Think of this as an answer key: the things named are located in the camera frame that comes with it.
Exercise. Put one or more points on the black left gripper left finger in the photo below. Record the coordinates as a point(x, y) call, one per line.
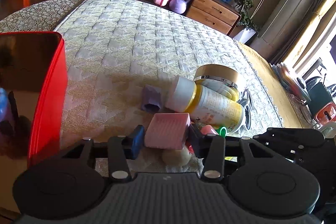
point(122, 148)

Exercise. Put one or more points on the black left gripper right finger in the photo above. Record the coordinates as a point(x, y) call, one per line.
point(211, 149)

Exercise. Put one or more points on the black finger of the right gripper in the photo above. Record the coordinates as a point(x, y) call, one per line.
point(298, 143)

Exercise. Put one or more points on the cream round garlic toy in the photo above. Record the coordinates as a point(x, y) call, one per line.
point(177, 157)

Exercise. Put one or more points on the pink ridged soap box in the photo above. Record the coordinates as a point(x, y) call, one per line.
point(167, 131)

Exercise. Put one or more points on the yellow white lotion bottle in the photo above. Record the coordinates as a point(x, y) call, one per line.
point(204, 105)

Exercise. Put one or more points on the gold lidded round tin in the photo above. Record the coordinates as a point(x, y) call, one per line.
point(217, 72)

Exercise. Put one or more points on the stack of colourful folders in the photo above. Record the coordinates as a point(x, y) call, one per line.
point(294, 84)

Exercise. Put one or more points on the small purple angular container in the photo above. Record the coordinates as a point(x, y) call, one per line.
point(151, 99)

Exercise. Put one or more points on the quilted cream mattress pad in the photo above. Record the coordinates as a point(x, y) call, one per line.
point(116, 47)

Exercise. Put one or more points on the red metal tin box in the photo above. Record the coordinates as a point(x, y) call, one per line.
point(33, 88)

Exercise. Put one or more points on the white standing air conditioner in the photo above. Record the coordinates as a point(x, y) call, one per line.
point(284, 20)

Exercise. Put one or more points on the purple kettlebell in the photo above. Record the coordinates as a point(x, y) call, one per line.
point(178, 6)

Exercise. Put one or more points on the gold floral lace tablecloth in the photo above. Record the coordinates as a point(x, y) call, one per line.
point(42, 16)

